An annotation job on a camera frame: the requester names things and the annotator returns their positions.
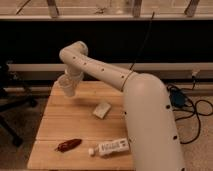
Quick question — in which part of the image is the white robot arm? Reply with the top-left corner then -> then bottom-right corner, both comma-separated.
59,41 -> 186,171

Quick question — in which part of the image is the beige sponge block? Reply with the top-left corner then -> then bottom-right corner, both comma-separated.
93,102 -> 111,119

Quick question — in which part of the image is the black office chair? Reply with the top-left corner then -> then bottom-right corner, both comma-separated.
0,60 -> 38,148

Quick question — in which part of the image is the red chili pepper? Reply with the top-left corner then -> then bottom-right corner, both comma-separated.
55,139 -> 82,153

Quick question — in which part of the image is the white tube with cap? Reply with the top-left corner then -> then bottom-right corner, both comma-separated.
88,138 -> 130,157

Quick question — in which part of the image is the blue power adapter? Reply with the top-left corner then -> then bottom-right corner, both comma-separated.
170,91 -> 185,107

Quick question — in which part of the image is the black hanging cable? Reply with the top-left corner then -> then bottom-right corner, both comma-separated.
128,11 -> 156,72

